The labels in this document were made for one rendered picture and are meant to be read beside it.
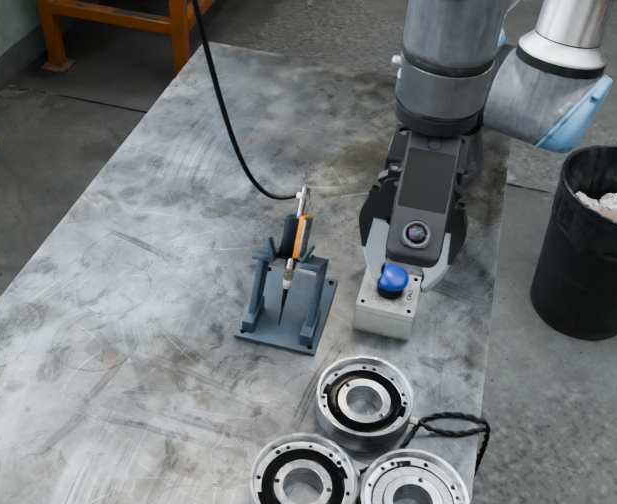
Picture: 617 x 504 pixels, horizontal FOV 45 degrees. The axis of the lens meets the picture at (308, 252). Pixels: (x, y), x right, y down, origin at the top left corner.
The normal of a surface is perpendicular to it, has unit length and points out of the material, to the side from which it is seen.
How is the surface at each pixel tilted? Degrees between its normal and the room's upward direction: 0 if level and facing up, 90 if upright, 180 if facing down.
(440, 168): 32
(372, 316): 90
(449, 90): 90
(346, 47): 0
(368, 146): 0
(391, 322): 90
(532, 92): 81
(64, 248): 0
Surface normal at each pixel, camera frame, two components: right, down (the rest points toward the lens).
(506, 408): 0.05, -0.73
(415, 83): -0.72, 0.44
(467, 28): 0.10, 0.69
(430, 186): -0.07, -0.27
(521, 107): -0.55, 0.37
